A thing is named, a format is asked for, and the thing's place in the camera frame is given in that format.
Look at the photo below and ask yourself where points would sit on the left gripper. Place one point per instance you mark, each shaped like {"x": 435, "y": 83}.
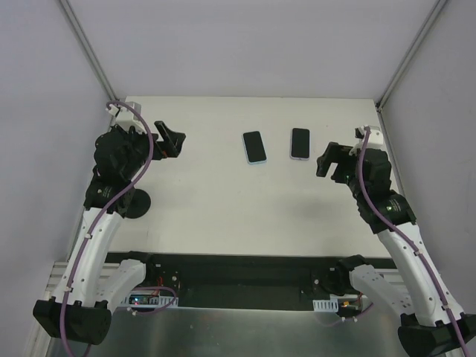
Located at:
{"x": 161, "y": 145}

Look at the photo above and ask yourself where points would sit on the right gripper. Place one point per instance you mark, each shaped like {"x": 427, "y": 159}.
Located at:
{"x": 343, "y": 160}

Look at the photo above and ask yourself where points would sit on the phone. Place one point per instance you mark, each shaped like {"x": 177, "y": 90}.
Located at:
{"x": 254, "y": 147}
{"x": 300, "y": 144}

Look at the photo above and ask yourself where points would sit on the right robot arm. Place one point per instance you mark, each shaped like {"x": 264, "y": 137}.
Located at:
{"x": 430, "y": 322}

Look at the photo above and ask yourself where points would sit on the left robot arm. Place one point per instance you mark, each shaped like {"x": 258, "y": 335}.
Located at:
{"x": 81, "y": 307}

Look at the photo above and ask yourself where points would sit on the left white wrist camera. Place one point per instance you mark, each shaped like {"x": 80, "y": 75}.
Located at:
{"x": 125, "y": 118}

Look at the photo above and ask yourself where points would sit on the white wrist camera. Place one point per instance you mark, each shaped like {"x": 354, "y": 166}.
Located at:
{"x": 370, "y": 134}
{"x": 125, "y": 118}

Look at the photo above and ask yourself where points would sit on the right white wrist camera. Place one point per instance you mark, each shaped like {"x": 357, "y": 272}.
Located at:
{"x": 370, "y": 134}

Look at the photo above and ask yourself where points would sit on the right aluminium frame post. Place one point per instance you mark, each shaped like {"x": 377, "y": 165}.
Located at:
{"x": 404, "y": 64}

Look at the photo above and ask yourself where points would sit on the aluminium frame post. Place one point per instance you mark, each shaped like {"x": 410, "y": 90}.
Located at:
{"x": 404, "y": 64}
{"x": 86, "y": 47}

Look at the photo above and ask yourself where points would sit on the right white cable duct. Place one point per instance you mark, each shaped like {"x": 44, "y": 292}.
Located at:
{"x": 330, "y": 305}

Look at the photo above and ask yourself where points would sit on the white cable duct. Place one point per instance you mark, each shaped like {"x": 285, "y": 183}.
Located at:
{"x": 330, "y": 305}
{"x": 140, "y": 301}

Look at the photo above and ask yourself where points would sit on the left aluminium frame post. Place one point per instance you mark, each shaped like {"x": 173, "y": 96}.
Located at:
{"x": 86, "y": 47}

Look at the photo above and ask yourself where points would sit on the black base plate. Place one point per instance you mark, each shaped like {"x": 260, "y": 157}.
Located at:
{"x": 242, "y": 282}

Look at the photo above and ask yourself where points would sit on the left white cable duct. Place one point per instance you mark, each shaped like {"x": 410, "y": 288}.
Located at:
{"x": 140, "y": 301}

